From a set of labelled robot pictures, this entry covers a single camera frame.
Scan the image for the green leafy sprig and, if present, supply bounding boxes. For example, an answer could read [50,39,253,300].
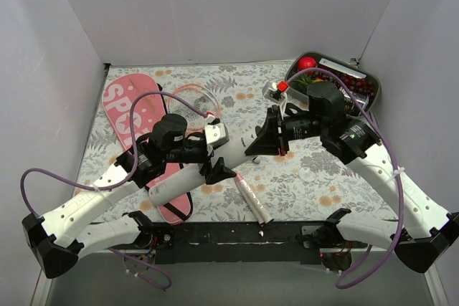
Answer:
[293,73,313,90]

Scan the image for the red apple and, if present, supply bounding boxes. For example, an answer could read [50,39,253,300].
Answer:
[297,57,317,71]

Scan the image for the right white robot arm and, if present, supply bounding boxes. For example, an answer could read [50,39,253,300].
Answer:
[245,82,458,273]

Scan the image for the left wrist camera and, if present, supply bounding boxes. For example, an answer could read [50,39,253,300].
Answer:
[203,118,230,148]

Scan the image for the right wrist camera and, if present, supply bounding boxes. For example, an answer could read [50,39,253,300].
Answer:
[262,81,290,118]

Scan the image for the clear tube lid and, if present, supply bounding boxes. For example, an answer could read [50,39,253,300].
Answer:
[298,168,317,183]

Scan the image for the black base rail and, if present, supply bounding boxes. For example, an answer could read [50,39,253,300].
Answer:
[110,209,374,267]

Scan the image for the pink badminton racket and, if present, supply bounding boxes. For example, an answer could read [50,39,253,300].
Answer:
[166,83,273,226]

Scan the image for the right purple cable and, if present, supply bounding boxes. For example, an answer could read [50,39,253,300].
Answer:
[286,67,406,290]

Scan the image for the pink racket cover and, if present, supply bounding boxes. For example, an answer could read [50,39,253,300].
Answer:
[102,73,192,225]

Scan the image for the white shuttlecock tube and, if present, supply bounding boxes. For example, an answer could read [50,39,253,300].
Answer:
[149,128,256,206]

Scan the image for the dark red grapes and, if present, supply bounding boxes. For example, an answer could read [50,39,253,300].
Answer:
[333,71,375,97]

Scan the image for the floral table cloth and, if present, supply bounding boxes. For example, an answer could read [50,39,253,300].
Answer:
[70,62,399,223]

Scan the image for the grey plastic tray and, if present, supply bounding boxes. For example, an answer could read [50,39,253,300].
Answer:
[285,52,381,112]

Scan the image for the white box in tray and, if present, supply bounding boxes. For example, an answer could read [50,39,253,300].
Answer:
[318,58,367,79]

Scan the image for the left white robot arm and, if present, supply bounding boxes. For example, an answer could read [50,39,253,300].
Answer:
[22,114,235,279]

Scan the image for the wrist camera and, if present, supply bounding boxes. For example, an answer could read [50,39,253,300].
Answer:
[262,81,290,118]
[203,118,230,148]

